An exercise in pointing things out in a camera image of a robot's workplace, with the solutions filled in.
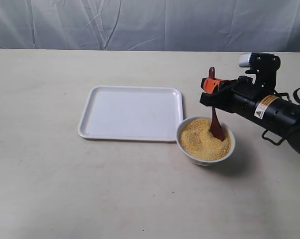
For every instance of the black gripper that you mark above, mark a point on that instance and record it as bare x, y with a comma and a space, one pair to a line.
273, 111

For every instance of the dark red wooden spoon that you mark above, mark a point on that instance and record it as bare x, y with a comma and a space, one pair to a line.
215, 127

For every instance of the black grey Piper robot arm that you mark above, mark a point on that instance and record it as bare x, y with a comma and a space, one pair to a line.
293, 137

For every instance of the yellow millet grains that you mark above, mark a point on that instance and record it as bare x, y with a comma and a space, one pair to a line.
197, 140

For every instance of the white ceramic bowl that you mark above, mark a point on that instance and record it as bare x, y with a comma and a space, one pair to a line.
203, 162

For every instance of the grey wrinkled backdrop curtain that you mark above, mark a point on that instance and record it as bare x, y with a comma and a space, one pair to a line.
151, 25

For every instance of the white rectangular plastic tray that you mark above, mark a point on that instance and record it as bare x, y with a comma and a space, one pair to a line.
132, 113

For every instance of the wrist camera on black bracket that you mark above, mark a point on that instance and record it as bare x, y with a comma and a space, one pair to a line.
264, 66

